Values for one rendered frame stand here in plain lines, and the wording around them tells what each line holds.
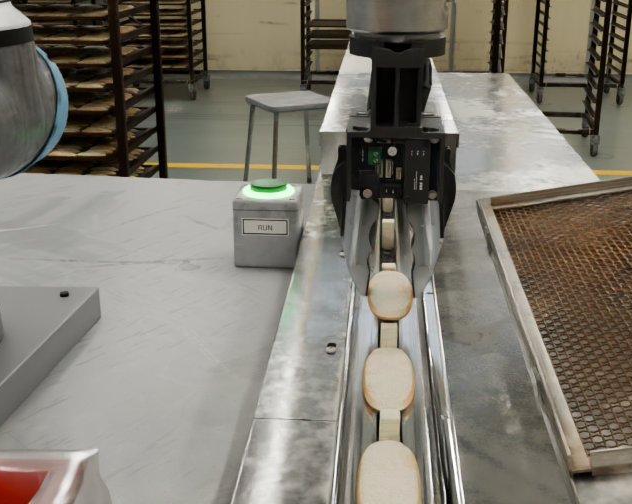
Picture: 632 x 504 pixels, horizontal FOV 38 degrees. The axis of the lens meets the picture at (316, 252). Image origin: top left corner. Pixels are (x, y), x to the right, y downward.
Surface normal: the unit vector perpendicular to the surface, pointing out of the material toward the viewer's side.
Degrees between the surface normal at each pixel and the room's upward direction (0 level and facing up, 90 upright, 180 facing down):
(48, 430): 0
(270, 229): 90
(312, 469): 0
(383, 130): 90
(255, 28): 90
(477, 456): 0
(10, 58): 86
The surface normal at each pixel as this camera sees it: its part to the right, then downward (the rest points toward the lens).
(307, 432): 0.00, -0.95
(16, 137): 0.94, 0.27
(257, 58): -0.07, 0.32
